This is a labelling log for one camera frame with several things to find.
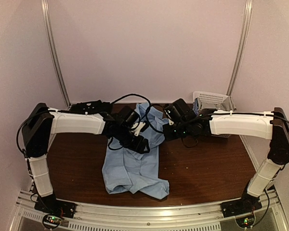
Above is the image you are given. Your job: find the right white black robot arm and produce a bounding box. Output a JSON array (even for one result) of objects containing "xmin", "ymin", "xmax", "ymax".
[{"xmin": 163, "ymin": 107, "xmax": 289, "ymax": 213}]

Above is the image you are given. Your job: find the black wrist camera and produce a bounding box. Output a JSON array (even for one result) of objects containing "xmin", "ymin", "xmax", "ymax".
[
  {"xmin": 164, "ymin": 98, "xmax": 190, "ymax": 122},
  {"xmin": 118, "ymin": 106, "xmax": 139, "ymax": 128}
]

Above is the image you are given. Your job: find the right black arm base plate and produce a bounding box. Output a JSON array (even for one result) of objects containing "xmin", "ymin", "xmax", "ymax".
[{"xmin": 221, "ymin": 198, "xmax": 262, "ymax": 218}]

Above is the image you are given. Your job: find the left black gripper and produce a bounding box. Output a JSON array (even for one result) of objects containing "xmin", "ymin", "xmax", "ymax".
[{"xmin": 116, "ymin": 126, "xmax": 150, "ymax": 154}]

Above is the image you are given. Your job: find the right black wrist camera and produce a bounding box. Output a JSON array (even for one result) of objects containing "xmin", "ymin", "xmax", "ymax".
[{"xmin": 164, "ymin": 98, "xmax": 190, "ymax": 122}]

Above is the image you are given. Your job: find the white plastic laundry basket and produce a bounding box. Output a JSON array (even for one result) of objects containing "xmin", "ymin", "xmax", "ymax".
[{"xmin": 192, "ymin": 91, "xmax": 234, "ymax": 140}]

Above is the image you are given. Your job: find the right round controller board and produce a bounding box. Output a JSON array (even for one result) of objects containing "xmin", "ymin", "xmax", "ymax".
[{"xmin": 236, "ymin": 214, "xmax": 255, "ymax": 229}]

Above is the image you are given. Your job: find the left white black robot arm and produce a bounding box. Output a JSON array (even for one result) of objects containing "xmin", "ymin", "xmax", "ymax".
[{"xmin": 18, "ymin": 101, "xmax": 150, "ymax": 214}]

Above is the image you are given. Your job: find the light blue long sleeve shirt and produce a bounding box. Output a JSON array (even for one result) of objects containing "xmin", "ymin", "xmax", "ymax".
[{"xmin": 101, "ymin": 103, "xmax": 171, "ymax": 200}]

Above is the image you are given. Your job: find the left aluminium frame post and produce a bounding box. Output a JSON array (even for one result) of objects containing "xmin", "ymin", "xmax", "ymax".
[{"xmin": 41, "ymin": 0, "xmax": 71, "ymax": 107}]

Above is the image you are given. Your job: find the left round controller board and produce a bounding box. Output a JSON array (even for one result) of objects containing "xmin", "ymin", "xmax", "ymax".
[{"xmin": 42, "ymin": 214, "xmax": 64, "ymax": 229}]

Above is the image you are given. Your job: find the right aluminium frame post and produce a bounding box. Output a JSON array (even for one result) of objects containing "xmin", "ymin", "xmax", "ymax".
[{"xmin": 227, "ymin": 0, "xmax": 253, "ymax": 96}]

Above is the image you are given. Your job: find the front aluminium rail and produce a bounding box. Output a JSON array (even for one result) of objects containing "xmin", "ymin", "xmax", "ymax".
[{"xmin": 7, "ymin": 190, "xmax": 289, "ymax": 231}]

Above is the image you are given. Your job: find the aluminium frame post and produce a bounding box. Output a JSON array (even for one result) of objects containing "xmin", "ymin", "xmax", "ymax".
[
  {"xmin": 41, "ymin": 0, "xmax": 71, "ymax": 107},
  {"xmin": 227, "ymin": 0, "xmax": 253, "ymax": 96}
]

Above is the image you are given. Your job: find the round controller board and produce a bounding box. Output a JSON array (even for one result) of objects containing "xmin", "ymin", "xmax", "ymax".
[
  {"xmin": 42, "ymin": 214, "xmax": 64, "ymax": 229},
  {"xmin": 236, "ymin": 214, "xmax": 255, "ymax": 229}
]

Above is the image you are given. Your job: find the grey shirt in basket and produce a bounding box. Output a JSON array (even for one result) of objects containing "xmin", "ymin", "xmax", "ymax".
[{"xmin": 198, "ymin": 95, "xmax": 236, "ymax": 111}]

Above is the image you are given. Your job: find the blue checkered shirt in basket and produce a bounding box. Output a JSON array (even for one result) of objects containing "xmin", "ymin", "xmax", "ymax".
[{"xmin": 192, "ymin": 98, "xmax": 202, "ymax": 116}]

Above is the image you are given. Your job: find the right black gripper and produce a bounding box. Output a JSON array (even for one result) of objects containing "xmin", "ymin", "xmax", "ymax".
[{"xmin": 163, "ymin": 122, "xmax": 191, "ymax": 141}]

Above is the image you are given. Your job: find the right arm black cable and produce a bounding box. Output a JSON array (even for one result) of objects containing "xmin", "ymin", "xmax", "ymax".
[{"xmin": 146, "ymin": 103, "xmax": 289, "ymax": 193}]

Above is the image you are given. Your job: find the folded black shirt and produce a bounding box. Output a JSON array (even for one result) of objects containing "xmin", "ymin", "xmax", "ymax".
[{"xmin": 69, "ymin": 100, "xmax": 113, "ymax": 115}]

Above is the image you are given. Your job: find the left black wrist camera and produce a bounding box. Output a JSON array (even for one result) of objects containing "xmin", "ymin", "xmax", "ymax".
[{"xmin": 118, "ymin": 106, "xmax": 139, "ymax": 128}]

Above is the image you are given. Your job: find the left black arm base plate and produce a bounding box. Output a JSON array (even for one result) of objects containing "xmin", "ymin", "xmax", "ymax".
[{"xmin": 34, "ymin": 194, "xmax": 76, "ymax": 218}]

